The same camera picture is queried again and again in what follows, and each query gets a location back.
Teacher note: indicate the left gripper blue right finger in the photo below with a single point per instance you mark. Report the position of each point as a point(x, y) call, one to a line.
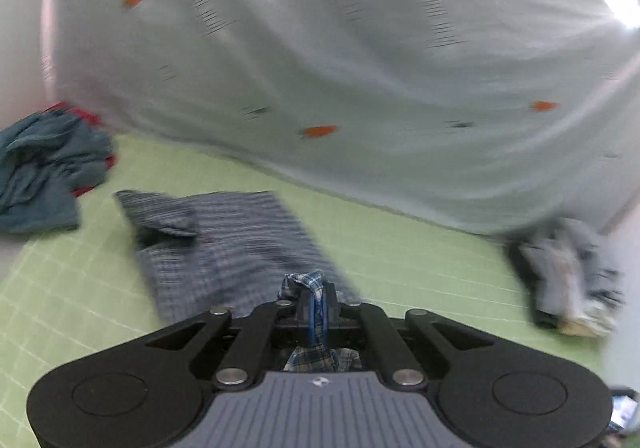
point(375, 337)

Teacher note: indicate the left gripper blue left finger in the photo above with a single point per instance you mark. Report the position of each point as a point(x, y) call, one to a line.
point(270, 328)

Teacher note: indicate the blue plaid shirt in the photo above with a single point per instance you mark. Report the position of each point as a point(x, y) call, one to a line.
point(229, 249)

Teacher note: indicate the folded grey and cream clothes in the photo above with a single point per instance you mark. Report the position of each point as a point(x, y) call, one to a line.
point(572, 280)

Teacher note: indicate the green grid mat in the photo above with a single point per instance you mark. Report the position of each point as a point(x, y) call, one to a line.
point(73, 293)

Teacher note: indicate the white printed carrot sheet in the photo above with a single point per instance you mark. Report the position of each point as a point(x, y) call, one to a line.
point(482, 115)

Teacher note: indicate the blue denim garment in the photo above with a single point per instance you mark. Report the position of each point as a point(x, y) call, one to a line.
point(46, 160)

